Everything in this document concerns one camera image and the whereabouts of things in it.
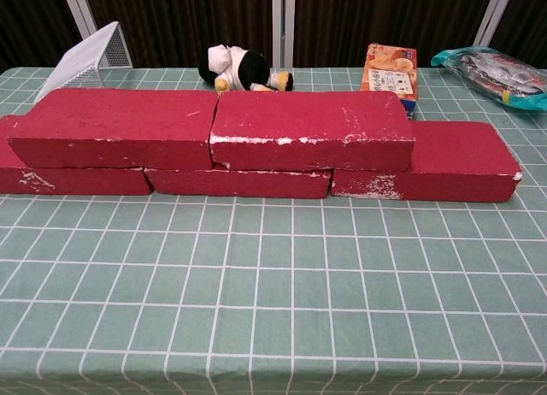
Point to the orange blue snack box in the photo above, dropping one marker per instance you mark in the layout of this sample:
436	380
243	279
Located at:
386	74

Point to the green checkered tablecloth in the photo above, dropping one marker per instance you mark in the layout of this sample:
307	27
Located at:
256	284

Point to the dark fabric partition panel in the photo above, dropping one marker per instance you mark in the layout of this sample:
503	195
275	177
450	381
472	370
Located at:
179	19
25	19
384	14
525	14

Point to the red brick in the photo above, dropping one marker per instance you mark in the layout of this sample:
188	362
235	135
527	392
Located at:
461	155
64	181
239	184
307	117
115	121

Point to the black white penguin plush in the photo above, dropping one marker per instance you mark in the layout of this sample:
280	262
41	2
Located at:
248	68

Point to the teal plastic snack bag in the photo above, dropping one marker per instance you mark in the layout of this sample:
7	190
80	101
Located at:
491	74

